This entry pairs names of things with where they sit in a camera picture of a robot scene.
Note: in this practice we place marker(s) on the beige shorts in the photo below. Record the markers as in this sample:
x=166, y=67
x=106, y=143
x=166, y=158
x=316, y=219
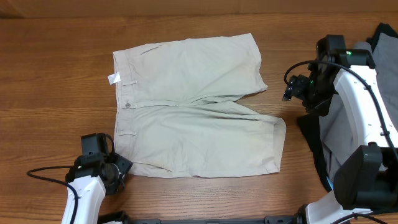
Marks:
x=178, y=111

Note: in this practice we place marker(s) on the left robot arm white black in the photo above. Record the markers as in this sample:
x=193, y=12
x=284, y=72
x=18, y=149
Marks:
x=98, y=172

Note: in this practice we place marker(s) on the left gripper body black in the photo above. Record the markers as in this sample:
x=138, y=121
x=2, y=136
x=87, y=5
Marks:
x=120, y=166

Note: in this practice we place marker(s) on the grey garment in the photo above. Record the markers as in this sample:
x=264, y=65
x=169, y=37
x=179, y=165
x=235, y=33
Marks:
x=335, y=131

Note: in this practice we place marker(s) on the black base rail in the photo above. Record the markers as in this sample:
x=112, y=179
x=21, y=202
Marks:
x=199, y=220

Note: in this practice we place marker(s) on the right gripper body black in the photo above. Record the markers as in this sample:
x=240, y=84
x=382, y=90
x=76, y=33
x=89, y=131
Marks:
x=296, y=86

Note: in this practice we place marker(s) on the black garment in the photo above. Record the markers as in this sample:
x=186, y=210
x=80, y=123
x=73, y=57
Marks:
x=314, y=143

